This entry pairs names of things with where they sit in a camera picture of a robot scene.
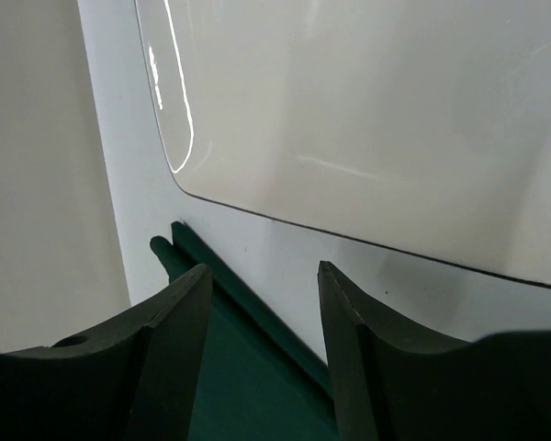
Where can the white rectangular plate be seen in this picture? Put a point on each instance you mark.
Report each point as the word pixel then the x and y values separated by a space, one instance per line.
pixel 419 126

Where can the dark green cloth placemat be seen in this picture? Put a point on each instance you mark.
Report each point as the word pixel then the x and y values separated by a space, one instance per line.
pixel 257 381

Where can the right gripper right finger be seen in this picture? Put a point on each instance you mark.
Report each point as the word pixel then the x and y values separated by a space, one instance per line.
pixel 395 379

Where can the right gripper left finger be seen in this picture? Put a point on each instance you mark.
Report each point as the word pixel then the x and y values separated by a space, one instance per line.
pixel 132 377

